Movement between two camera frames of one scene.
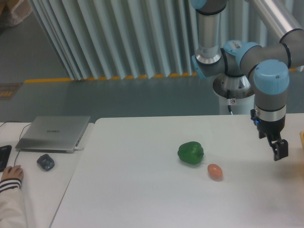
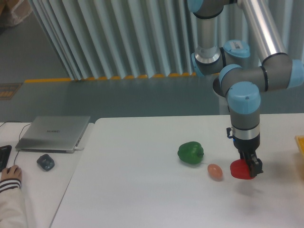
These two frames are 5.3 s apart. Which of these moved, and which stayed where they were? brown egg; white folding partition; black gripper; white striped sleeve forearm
Moved: black gripper
Stayed: white folding partition; white striped sleeve forearm; brown egg
